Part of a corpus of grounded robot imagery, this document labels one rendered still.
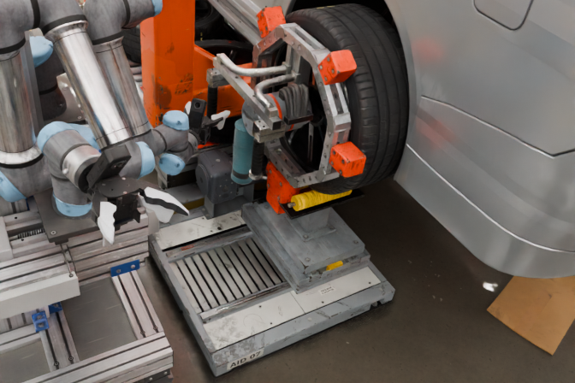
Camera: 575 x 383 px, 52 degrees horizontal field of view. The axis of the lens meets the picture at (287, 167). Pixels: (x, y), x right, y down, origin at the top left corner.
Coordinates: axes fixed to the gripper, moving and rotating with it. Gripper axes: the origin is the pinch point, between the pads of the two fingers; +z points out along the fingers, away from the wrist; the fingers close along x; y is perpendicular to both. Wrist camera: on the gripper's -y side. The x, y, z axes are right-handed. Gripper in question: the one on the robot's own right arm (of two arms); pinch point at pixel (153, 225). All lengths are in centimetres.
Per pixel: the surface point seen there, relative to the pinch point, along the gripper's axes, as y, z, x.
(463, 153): 9, 8, -99
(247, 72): 13, -61, -78
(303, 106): 13, -37, -80
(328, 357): 112, -7, -97
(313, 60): 2, -44, -87
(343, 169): 28, -20, -86
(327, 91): 8, -35, -87
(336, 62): -2, -34, -86
